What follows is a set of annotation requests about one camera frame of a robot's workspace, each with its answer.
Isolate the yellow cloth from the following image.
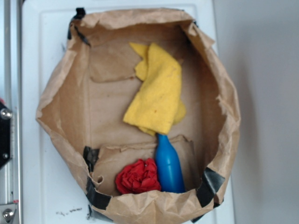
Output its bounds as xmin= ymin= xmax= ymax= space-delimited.
xmin=123 ymin=43 xmax=186 ymax=135

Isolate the red crumpled cloth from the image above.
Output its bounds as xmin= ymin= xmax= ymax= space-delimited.
xmin=115 ymin=158 xmax=161 ymax=194

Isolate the blue plastic bottle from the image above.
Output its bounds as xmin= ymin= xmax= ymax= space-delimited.
xmin=155 ymin=133 xmax=185 ymax=193

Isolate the brown paper bag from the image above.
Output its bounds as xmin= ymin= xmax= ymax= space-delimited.
xmin=36 ymin=8 xmax=240 ymax=224

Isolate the black metal bracket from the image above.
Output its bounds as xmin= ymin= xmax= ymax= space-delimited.
xmin=0 ymin=98 xmax=13 ymax=169

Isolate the aluminium frame rail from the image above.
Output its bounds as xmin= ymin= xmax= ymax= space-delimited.
xmin=0 ymin=0 xmax=22 ymax=224

